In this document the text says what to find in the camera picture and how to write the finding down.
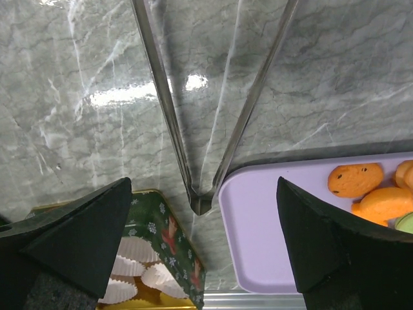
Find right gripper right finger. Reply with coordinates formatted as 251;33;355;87
276;176;413;310

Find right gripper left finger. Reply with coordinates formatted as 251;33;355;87
1;178;132;309

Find orange fish cookie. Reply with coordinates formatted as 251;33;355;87
351;187;412;226

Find round chocolate chip cookie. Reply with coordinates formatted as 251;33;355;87
327;163;384;198

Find lilac plastic tray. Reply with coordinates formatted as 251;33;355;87
218;152;412;295

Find round orange cookie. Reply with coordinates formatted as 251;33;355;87
394;160;412;189

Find metal tongs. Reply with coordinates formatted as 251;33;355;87
132;1;299;215

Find white paper cup centre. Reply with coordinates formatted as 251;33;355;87
112;255;146;277

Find white paper cup front-left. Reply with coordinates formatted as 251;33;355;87
98;276;138;304

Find white paper cup back-right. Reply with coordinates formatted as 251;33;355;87
117;236;160;263

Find green sandwich cookie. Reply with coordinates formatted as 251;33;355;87
394;212;413;234

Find green christmas cookie tin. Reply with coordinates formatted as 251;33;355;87
25;189;207;310

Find white paper cup front-right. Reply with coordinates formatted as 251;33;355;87
141;263;188;299

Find aluminium rail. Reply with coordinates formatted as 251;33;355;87
203;291;306;310

